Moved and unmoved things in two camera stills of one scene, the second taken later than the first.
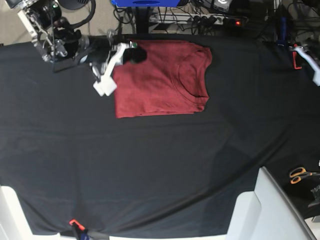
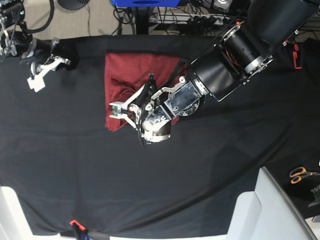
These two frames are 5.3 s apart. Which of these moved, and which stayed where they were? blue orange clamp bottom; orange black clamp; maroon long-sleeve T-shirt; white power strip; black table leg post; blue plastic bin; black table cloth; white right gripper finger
Moved: white right gripper finger; maroon long-sleeve T-shirt
Stayed: white power strip; black table leg post; orange black clamp; blue orange clamp bottom; blue plastic bin; black table cloth
